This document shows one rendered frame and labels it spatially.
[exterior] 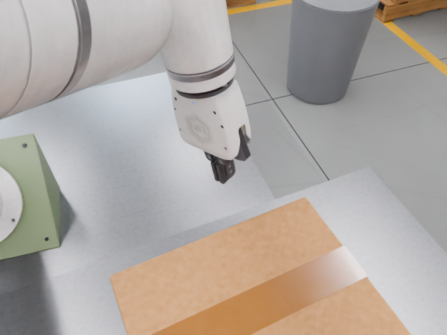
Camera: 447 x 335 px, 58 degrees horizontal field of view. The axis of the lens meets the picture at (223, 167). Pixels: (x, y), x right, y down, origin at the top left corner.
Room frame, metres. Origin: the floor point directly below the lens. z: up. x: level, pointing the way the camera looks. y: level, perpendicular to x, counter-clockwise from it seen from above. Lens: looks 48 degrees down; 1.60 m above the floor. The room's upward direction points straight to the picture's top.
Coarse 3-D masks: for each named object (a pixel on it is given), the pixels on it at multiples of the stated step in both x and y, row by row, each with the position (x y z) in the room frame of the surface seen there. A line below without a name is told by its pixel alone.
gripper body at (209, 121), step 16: (176, 96) 0.42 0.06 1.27; (192, 96) 0.38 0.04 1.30; (208, 96) 0.38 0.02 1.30; (224, 96) 0.38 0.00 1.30; (240, 96) 0.40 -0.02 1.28; (176, 112) 0.42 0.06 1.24; (192, 112) 0.40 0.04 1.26; (208, 112) 0.38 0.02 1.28; (224, 112) 0.37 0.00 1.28; (240, 112) 0.39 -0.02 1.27; (192, 128) 0.40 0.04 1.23; (208, 128) 0.38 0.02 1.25; (224, 128) 0.37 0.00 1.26; (192, 144) 0.40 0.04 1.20; (208, 144) 0.38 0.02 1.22; (224, 144) 0.37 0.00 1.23
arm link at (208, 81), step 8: (232, 56) 0.41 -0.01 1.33; (224, 64) 0.39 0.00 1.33; (232, 64) 0.41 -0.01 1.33; (168, 72) 0.40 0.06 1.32; (208, 72) 0.38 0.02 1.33; (216, 72) 0.39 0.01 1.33; (224, 72) 0.39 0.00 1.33; (232, 72) 0.40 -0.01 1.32; (176, 80) 0.39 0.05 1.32; (184, 80) 0.38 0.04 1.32; (192, 80) 0.38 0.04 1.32; (200, 80) 0.38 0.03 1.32; (208, 80) 0.38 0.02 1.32; (216, 80) 0.38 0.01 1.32; (224, 80) 0.39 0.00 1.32; (176, 88) 0.39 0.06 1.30; (184, 88) 0.38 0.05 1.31; (192, 88) 0.38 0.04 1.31; (200, 88) 0.38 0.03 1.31; (208, 88) 0.38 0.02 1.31
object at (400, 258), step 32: (320, 192) 0.61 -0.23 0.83; (352, 192) 0.61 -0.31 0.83; (384, 192) 0.61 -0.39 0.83; (224, 224) 0.51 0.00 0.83; (352, 224) 0.51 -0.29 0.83; (384, 224) 0.51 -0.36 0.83; (416, 224) 0.51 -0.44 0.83; (128, 256) 0.43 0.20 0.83; (384, 256) 0.43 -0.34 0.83; (416, 256) 0.43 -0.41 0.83; (32, 288) 0.36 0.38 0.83; (64, 288) 0.36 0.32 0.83; (96, 288) 0.36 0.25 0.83; (384, 288) 0.36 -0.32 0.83; (416, 288) 0.36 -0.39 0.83; (0, 320) 0.30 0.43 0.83; (32, 320) 0.30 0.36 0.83; (64, 320) 0.30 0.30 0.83; (96, 320) 0.30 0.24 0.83; (416, 320) 0.30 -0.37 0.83
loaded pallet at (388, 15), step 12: (384, 0) 3.00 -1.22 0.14; (396, 0) 2.94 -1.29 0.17; (408, 0) 2.98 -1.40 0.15; (420, 0) 3.03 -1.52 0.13; (432, 0) 3.08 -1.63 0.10; (444, 0) 3.13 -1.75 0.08; (384, 12) 2.93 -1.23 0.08; (396, 12) 2.96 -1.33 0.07; (408, 12) 3.00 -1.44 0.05; (420, 12) 3.05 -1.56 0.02
